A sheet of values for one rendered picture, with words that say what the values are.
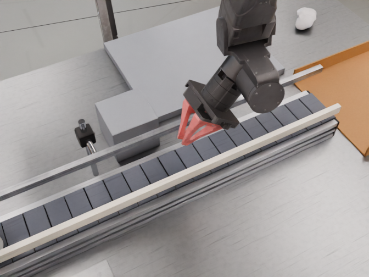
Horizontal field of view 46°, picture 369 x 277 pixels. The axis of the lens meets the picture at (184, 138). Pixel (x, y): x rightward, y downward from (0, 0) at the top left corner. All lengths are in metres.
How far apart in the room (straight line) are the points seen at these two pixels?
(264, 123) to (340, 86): 0.27
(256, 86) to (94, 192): 0.37
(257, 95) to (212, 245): 0.31
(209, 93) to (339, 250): 0.37
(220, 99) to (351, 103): 0.44
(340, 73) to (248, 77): 0.52
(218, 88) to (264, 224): 0.28
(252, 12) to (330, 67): 0.57
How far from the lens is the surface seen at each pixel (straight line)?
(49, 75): 1.15
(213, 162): 0.82
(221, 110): 0.74
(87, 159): 0.78
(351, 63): 1.20
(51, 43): 2.62
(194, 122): 0.74
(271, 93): 0.66
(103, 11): 1.55
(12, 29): 2.80
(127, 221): 0.82
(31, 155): 0.98
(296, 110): 0.98
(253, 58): 0.68
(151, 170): 0.85
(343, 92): 1.11
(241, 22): 0.64
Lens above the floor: 1.57
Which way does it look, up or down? 51 degrees down
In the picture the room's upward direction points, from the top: straight up
